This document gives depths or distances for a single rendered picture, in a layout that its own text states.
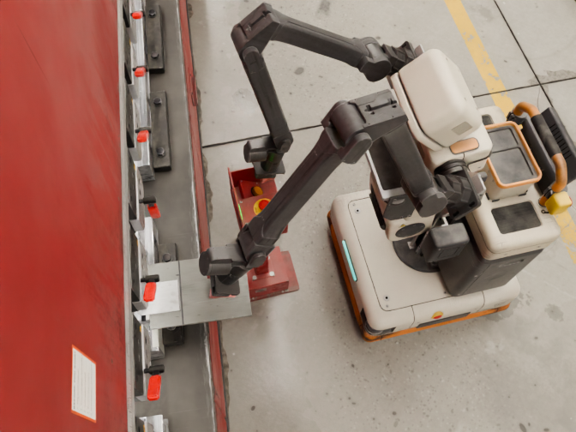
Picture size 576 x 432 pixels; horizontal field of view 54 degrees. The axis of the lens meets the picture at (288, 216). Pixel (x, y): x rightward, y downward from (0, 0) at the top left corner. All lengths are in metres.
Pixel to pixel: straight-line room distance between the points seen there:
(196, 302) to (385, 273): 1.04
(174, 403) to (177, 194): 0.63
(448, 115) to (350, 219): 1.12
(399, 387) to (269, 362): 0.56
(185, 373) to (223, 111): 1.75
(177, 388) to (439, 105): 0.99
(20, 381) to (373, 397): 2.01
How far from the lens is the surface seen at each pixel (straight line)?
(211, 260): 1.30
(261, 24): 1.42
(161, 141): 1.90
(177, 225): 1.78
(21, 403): 0.65
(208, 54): 3.33
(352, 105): 1.13
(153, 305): 1.56
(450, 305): 2.40
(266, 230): 1.25
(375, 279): 2.36
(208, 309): 1.53
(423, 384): 2.58
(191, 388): 1.62
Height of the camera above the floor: 2.46
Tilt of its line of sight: 64 degrees down
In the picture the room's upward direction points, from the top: 4 degrees clockwise
